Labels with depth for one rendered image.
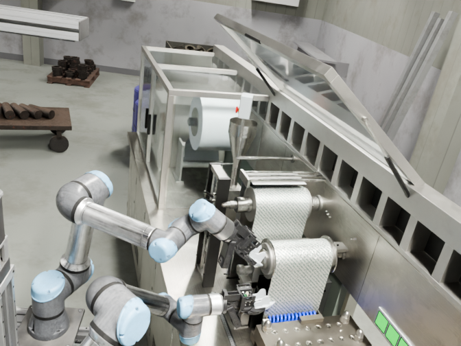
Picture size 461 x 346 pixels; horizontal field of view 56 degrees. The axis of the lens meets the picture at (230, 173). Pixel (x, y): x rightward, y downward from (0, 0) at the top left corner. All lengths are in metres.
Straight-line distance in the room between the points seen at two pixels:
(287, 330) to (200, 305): 0.35
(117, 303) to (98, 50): 8.32
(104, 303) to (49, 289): 0.49
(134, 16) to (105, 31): 0.66
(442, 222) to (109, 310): 0.97
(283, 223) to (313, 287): 0.28
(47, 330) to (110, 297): 0.60
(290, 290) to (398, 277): 0.40
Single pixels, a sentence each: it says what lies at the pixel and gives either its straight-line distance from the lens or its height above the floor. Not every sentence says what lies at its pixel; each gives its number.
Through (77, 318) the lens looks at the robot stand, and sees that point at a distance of 1.97.
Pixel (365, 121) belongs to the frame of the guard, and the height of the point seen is 1.86.
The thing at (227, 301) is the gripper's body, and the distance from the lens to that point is 1.60.
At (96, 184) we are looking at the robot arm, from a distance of 1.60.
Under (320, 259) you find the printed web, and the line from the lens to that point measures 1.67.
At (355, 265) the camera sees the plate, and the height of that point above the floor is 1.26.
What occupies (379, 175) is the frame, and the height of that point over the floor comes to 1.62.
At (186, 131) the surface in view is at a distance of 2.36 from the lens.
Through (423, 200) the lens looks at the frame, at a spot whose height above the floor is 1.64.
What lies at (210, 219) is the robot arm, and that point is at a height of 1.46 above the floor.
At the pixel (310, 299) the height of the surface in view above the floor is 1.09.
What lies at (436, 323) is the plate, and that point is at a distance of 1.46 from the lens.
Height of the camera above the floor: 2.17
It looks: 24 degrees down
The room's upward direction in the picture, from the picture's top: 9 degrees clockwise
